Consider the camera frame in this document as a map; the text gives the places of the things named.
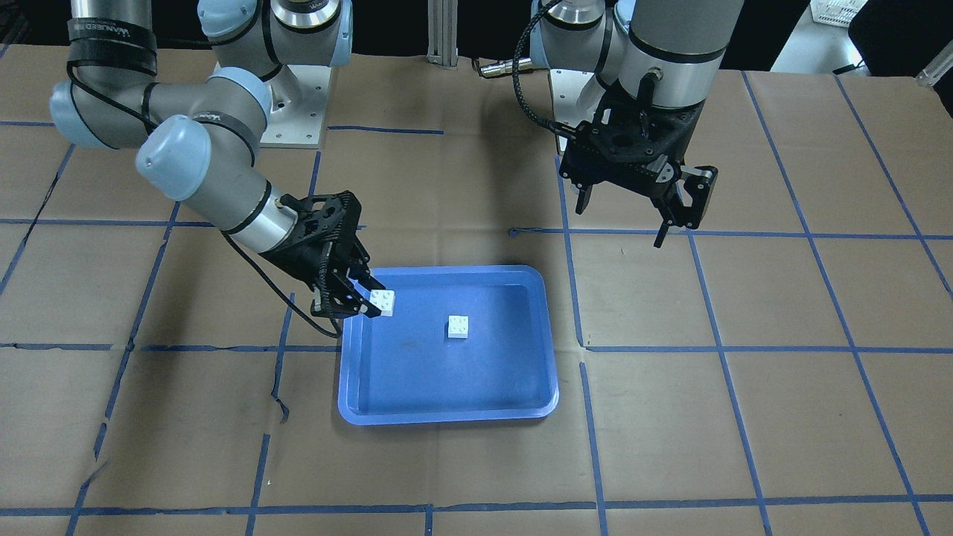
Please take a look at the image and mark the blue plastic tray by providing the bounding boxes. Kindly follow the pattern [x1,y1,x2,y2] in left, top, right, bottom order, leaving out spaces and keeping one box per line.
[337,265,561,425]

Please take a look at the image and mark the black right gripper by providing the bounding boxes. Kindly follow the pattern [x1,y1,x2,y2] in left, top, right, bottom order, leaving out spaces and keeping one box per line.
[262,191,386,319]

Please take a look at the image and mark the aluminium frame post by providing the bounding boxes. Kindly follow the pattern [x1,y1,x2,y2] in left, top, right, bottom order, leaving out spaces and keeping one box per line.
[426,0,459,70]

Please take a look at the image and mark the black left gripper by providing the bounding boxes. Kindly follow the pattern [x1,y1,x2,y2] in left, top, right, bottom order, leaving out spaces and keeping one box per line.
[559,86,718,249]

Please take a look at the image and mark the white block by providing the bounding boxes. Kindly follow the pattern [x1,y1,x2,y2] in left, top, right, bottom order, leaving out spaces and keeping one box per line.
[369,289,396,318]
[446,315,469,339]

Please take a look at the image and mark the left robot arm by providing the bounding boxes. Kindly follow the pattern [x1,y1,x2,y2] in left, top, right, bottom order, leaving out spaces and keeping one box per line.
[513,1,743,247]

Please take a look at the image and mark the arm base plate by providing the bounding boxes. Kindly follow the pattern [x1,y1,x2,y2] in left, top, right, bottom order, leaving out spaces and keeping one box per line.
[549,67,680,159]
[260,65,334,150]

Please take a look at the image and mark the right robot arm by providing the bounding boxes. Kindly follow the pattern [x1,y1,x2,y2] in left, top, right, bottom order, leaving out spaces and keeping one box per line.
[50,1,382,319]

